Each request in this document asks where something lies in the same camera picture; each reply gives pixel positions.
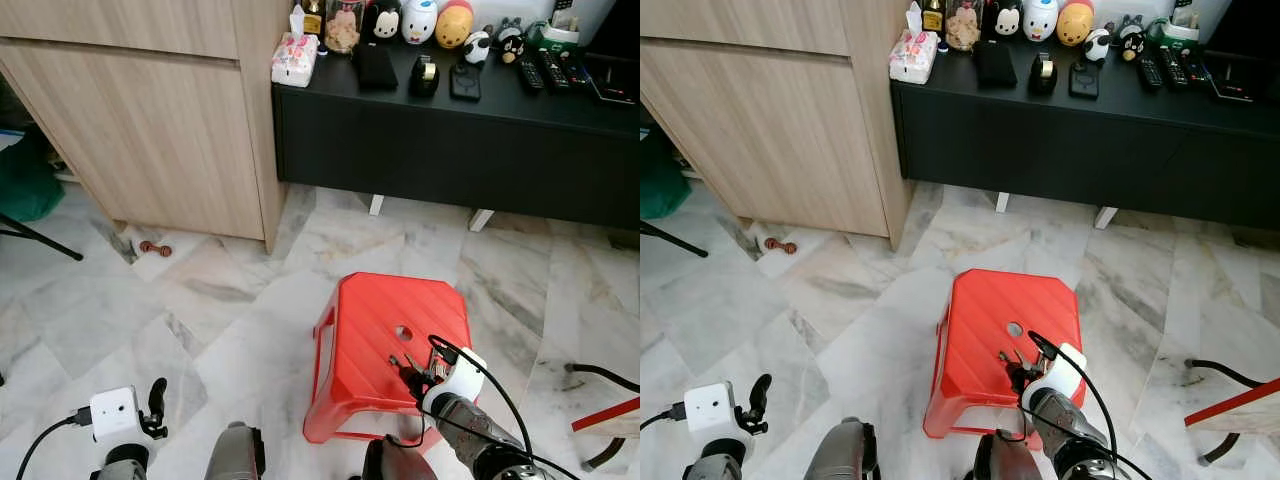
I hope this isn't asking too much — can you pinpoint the grey right robot leg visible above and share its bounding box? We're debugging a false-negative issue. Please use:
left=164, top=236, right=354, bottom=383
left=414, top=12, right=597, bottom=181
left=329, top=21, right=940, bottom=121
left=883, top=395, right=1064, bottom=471
left=361, top=436, right=437, bottom=480
left=974, top=431, right=1047, bottom=480

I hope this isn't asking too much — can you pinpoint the red plastic stool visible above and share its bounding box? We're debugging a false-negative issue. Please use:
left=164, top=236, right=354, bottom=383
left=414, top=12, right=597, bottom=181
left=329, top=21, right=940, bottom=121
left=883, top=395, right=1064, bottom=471
left=921, top=267, right=1087, bottom=442
left=302, top=271, right=474, bottom=447

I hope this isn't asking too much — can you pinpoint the light wood cabinet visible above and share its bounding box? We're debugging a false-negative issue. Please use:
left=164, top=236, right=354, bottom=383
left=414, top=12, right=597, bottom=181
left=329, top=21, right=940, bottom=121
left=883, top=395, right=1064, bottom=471
left=640, top=0, right=914, bottom=250
left=0, top=0, right=292, bottom=253

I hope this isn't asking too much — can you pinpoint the black pouch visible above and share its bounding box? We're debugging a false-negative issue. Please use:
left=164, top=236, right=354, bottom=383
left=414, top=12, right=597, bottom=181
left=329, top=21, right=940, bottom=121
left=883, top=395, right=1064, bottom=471
left=975, top=40, right=1020, bottom=90
left=355, top=43, right=400, bottom=92

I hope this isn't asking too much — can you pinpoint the pink white tissue pack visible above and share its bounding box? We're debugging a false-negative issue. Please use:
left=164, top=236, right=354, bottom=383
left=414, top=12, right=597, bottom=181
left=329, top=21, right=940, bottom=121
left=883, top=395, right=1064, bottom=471
left=271, top=5, right=320, bottom=89
left=889, top=2, right=941, bottom=85

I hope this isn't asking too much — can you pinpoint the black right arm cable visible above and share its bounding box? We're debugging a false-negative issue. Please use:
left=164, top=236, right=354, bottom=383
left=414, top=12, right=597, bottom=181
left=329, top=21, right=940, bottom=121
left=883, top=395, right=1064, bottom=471
left=995, top=329, right=1153, bottom=480
left=388, top=334, right=583, bottom=480

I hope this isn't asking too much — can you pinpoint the green white holder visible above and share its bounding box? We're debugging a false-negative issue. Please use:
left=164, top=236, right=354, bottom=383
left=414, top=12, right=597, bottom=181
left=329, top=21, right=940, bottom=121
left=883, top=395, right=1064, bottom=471
left=528, top=18, right=587, bottom=57
left=1148, top=16, right=1205, bottom=56

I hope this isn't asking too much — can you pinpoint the yellow bear plush toy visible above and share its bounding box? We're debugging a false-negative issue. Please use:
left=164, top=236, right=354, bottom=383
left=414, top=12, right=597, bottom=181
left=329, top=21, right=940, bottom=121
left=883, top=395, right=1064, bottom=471
left=436, top=0, right=476, bottom=50
left=1056, top=0, right=1097, bottom=48

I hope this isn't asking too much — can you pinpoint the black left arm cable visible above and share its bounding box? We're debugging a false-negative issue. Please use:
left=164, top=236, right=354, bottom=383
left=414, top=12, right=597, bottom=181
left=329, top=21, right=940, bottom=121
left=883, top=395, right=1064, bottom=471
left=14, top=408, right=96, bottom=480
left=640, top=402, right=692, bottom=432

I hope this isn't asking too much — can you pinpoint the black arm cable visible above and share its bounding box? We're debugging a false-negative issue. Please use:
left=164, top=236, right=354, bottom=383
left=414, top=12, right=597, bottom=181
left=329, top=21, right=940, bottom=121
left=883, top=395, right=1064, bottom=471
left=14, top=408, right=96, bottom=480
left=388, top=334, right=583, bottom=480
left=640, top=402, right=692, bottom=432
left=995, top=329, right=1153, bottom=480

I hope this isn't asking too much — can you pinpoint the black television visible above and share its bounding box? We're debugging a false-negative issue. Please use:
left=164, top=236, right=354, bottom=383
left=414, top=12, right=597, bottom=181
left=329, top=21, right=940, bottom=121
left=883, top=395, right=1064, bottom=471
left=1205, top=0, right=1280, bottom=63
left=588, top=0, right=641, bottom=61

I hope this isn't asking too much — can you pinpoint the black low console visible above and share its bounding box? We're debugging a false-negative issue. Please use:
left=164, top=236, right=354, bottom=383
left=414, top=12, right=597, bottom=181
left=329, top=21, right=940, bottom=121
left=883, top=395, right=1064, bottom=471
left=272, top=40, right=641, bottom=233
left=890, top=38, right=1280, bottom=231

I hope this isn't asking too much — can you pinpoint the white round plush toy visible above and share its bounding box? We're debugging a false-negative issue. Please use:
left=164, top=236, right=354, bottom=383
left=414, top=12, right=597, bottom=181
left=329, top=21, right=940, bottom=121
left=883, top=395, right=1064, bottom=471
left=402, top=0, right=439, bottom=46
left=1022, top=0, right=1060, bottom=44

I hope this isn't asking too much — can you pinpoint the grey left robot leg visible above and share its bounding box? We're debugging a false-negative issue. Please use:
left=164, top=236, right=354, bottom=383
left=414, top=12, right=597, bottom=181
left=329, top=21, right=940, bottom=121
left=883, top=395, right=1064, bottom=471
left=804, top=417, right=882, bottom=480
left=204, top=421, right=267, bottom=480

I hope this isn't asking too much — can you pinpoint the black board support leg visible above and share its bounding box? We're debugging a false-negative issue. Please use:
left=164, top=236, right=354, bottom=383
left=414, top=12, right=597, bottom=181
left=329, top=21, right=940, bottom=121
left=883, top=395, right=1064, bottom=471
left=579, top=436, right=627, bottom=472
left=1196, top=431, right=1242, bottom=467

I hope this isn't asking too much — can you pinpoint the grey robot leg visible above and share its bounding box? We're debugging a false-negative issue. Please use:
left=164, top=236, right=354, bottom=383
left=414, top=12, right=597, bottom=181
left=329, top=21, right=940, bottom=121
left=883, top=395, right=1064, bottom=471
left=361, top=436, right=437, bottom=480
left=804, top=417, right=882, bottom=480
left=204, top=421, right=267, bottom=480
left=974, top=431, right=1047, bottom=480

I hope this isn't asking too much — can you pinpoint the black tape dispenser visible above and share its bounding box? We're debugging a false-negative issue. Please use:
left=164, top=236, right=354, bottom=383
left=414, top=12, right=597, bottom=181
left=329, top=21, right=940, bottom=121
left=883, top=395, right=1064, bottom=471
left=410, top=55, right=442, bottom=99
left=1029, top=52, right=1060, bottom=97

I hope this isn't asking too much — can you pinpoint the small black penguin figurine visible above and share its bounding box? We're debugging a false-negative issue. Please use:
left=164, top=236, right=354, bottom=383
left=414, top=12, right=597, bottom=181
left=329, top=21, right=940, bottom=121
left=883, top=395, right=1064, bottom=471
left=1117, top=15, right=1149, bottom=62
left=497, top=19, right=527, bottom=65

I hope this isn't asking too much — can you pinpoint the white appliance box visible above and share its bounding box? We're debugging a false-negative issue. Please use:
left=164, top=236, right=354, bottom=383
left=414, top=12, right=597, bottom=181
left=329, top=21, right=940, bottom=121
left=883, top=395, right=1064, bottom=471
left=1110, top=0, right=1234, bottom=41
left=494, top=0, right=617, bottom=43

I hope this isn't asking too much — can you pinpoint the black flat tablet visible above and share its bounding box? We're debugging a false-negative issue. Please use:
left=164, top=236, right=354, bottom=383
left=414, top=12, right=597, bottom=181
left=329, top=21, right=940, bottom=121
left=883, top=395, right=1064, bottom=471
left=585, top=55, right=641, bottom=107
left=1205, top=55, right=1257, bottom=105

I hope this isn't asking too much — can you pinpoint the green bag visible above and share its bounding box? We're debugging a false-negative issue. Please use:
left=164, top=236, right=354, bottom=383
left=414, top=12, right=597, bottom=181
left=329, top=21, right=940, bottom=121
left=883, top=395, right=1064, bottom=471
left=0, top=128, right=67, bottom=224
left=640, top=128, right=694, bottom=222

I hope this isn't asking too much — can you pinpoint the clear snack jar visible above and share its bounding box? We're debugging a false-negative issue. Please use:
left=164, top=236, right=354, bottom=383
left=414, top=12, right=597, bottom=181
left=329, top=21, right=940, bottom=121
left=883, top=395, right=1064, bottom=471
left=945, top=0, right=985, bottom=52
left=325, top=0, right=364, bottom=55

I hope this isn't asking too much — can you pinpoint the black tripod leg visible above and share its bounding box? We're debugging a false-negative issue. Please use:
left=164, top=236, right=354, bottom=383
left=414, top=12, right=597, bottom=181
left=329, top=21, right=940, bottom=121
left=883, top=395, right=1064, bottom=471
left=0, top=212, right=85, bottom=262
left=640, top=220, right=710, bottom=259

